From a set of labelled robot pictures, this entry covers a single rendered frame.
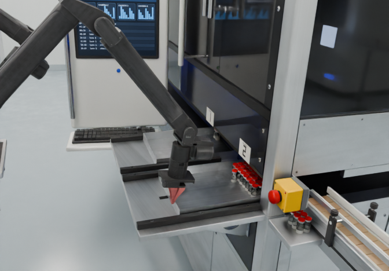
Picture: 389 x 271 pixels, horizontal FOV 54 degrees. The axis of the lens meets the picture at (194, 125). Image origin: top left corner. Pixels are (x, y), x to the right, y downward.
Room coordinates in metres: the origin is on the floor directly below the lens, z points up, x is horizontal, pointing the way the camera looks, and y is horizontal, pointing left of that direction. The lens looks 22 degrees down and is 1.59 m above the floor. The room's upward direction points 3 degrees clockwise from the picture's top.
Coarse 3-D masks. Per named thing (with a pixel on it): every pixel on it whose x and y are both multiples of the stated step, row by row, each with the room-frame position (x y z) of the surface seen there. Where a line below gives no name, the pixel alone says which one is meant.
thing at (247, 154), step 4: (240, 140) 1.22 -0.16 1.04; (240, 144) 1.22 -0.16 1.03; (244, 144) 1.19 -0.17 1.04; (240, 148) 1.22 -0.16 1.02; (244, 148) 1.19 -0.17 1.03; (248, 148) 1.16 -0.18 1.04; (240, 152) 1.21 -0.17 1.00; (244, 152) 1.19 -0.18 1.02; (248, 152) 1.16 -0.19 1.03; (248, 156) 1.16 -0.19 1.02; (248, 160) 1.15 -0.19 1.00
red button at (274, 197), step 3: (270, 192) 0.95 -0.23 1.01; (273, 192) 0.94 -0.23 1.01; (276, 192) 0.94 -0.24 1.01; (270, 195) 0.94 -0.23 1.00; (273, 195) 0.93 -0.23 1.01; (276, 195) 0.93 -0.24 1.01; (279, 195) 0.93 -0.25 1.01; (270, 198) 0.94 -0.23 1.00; (273, 198) 0.93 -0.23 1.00; (276, 198) 0.93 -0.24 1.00; (279, 198) 0.93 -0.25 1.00; (270, 201) 0.94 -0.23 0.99; (273, 201) 0.93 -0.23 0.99; (276, 201) 0.93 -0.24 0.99; (279, 201) 0.93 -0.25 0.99
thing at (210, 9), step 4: (208, 0) 1.42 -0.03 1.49; (212, 0) 1.42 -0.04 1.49; (208, 4) 1.42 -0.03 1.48; (212, 4) 1.42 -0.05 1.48; (208, 8) 1.42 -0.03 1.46; (212, 8) 1.42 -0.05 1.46; (216, 8) 1.43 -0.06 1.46; (220, 8) 1.44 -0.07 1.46; (224, 8) 1.44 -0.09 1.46; (208, 12) 1.42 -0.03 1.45; (212, 12) 1.42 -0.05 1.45; (208, 16) 1.42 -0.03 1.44; (212, 16) 1.42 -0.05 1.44
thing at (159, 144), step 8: (200, 128) 1.63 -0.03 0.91; (208, 128) 1.64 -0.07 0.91; (144, 136) 1.52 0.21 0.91; (152, 136) 1.56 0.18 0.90; (160, 136) 1.57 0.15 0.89; (168, 136) 1.58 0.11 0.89; (208, 136) 1.62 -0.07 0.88; (152, 144) 1.50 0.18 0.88; (160, 144) 1.51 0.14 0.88; (168, 144) 1.51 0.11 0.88; (216, 144) 1.53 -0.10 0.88; (224, 144) 1.54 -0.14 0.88; (152, 152) 1.37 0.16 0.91; (160, 152) 1.43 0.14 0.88; (168, 152) 1.43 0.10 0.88; (216, 152) 1.38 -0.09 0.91; (224, 152) 1.39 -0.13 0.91; (232, 152) 1.41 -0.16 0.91; (160, 160) 1.31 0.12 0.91; (168, 160) 1.32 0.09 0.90
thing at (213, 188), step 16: (240, 160) 1.33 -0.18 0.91; (208, 176) 1.25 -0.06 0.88; (224, 176) 1.25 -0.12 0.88; (192, 192) 1.13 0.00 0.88; (208, 192) 1.14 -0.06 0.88; (224, 192) 1.14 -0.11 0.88; (240, 192) 1.14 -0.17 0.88; (176, 208) 1.01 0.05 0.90; (192, 208) 0.99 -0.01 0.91; (208, 208) 1.01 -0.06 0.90
